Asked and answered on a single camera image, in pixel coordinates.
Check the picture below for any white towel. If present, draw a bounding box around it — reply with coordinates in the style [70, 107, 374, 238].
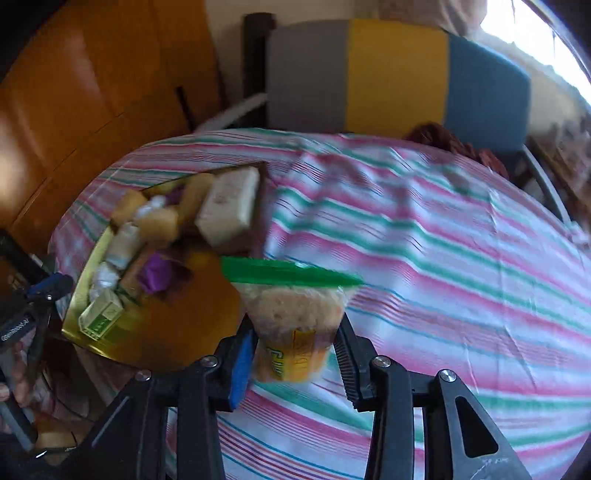
[106, 222, 141, 271]

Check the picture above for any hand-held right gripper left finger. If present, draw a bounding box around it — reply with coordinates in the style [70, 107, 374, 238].
[60, 330, 259, 480]

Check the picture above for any wooden wardrobe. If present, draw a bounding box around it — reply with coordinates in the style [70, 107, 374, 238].
[0, 0, 227, 241]

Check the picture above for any green and white carton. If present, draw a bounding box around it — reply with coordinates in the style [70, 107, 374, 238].
[78, 288, 125, 342]

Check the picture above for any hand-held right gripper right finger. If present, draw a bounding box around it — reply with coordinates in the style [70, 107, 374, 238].
[337, 316, 532, 480]

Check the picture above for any maroon cloth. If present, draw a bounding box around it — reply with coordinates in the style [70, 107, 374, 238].
[405, 121, 509, 181]

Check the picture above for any white soap packet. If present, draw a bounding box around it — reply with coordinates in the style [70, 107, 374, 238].
[194, 166, 262, 247]

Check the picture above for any person's left hand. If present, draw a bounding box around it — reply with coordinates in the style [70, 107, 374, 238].
[0, 351, 28, 407]

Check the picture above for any grey yellow blue chair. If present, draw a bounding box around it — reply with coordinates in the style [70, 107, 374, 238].
[198, 18, 571, 222]

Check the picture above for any striped tablecloth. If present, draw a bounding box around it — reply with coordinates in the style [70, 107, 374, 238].
[48, 129, 591, 480]

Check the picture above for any white plastic ball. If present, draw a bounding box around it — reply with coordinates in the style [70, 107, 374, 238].
[134, 195, 167, 220]
[89, 261, 122, 301]

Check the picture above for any pink patterned curtain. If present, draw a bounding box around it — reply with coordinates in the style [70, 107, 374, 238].
[379, 0, 490, 40]

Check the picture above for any purple packet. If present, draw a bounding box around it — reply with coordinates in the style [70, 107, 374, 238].
[139, 251, 192, 296]

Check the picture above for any black rolled mat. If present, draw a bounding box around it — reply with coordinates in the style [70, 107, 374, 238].
[243, 13, 278, 127]

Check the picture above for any gold metal tin tray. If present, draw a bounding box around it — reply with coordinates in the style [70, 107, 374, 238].
[61, 161, 269, 370]

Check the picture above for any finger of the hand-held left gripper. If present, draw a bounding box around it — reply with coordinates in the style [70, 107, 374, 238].
[25, 273, 75, 301]

